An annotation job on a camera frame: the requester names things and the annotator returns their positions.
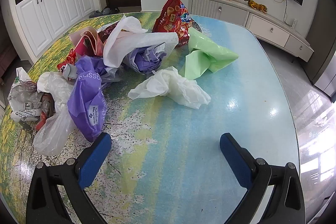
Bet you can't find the grey refrigerator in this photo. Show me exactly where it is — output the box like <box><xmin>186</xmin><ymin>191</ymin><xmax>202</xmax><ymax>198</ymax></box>
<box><xmin>314</xmin><ymin>51</ymin><xmax>336</xmax><ymax>104</ymax></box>

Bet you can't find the pink plastic bag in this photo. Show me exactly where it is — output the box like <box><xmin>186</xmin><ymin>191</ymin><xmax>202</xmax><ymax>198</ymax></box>
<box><xmin>69</xmin><ymin>27</ymin><xmax>104</xmax><ymax>56</ymax></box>

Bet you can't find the black power cable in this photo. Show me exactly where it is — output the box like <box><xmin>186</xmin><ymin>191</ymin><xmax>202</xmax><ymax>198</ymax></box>
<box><xmin>270</xmin><ymin>0</ymin><xmax>295</xmax><ymax>25</ymax></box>

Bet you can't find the orange snack packet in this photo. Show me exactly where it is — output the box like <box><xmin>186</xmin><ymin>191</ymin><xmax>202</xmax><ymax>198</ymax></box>
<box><xmin>37</xmin><ymin>93</ymin><xmax>57</xmax><ymax>130</ymax></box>

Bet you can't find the large purple plastic bag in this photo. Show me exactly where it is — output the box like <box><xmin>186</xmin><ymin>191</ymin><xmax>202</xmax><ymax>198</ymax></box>
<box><xmin>67</xmin><ymin>56</ymin><xmax>121</xmax><ymax>143</ymax></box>

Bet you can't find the white television cabinet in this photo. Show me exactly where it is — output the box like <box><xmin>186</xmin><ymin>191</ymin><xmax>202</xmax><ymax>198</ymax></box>
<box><xmin>187</xmin><ymin>0</ymin><xmax>315</xmax><ymax>62</ymax></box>

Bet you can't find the white textured plastic bag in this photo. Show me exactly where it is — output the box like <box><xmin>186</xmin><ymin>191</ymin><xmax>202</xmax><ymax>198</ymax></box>
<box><xmin>103</xmin><ymin>13</ymin><xmax>179</xmax><ymax>68</ymax></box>

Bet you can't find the white wall cabinet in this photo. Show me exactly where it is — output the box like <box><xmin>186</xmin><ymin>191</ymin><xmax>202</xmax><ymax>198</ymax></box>
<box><xmin>8</xmin><ymin>0</ymin><xmax>103</xmax><ymax>64</ymax></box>

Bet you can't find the orange tiger figurine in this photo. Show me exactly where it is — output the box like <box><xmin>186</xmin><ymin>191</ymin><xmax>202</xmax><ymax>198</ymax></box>
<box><xmin>247</xmin><ymin>0</ymin><xmax>268</xmax><ymax>14</ymax></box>

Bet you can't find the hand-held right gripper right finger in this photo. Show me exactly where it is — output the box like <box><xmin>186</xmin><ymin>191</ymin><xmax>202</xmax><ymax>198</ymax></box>
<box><xmin>220</xmin><ymin>133</ymin><xmax>306</xmax><ymax>224</ymax></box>

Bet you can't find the brown snack packet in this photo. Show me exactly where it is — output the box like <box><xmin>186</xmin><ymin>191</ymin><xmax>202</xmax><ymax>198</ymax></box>
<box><xmin>98</xmin><ymin>22</ymin><xmax>124</xmax><ymax>44</ymax></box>

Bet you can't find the red snack bag blue print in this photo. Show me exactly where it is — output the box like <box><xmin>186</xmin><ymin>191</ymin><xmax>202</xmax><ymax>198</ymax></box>
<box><xmin>152</xmin><ymin>0</ymin><xmax>201</xmax><ymax>48</ymax></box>

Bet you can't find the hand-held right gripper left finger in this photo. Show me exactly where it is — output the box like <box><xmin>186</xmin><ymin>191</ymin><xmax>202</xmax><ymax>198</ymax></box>
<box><xmin>26</xmin><ymin>132</ymin><xmax>113</xmax><ymax>224</ymax></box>

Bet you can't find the clear plastic bag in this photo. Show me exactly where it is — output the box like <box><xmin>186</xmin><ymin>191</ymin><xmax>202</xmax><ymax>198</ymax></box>
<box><xmin>33</xmin><ymin>72</ymin><xmax>79</xmax><ymax>156</ymax></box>

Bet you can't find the green plastic bag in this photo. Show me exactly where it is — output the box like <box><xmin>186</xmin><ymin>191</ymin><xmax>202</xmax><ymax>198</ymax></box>
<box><xmin>184</xmin><ymin>27</ymin><xmax>239</xmax><ymax>80</ymax></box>

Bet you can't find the small purple plastic bag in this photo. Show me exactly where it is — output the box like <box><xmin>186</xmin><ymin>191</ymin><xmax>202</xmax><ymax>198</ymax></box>
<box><xmin>122</xmin><ymin>43</ymin><xmax>167</xmax><ymax>75</ymax></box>

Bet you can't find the red snack packet silver lining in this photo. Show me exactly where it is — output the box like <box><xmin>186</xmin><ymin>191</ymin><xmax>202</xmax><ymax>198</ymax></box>
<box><xmin>58</xmin><ymin>48</ymin><xmax>79</xmax><ymax>81</ymax></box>

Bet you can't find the white bag with black print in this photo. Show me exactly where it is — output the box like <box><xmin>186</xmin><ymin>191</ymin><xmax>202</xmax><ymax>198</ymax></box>
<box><xmin>7</xmin><ymin>67</ymin><xmax>48</xmax><ymax>123</ymax></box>

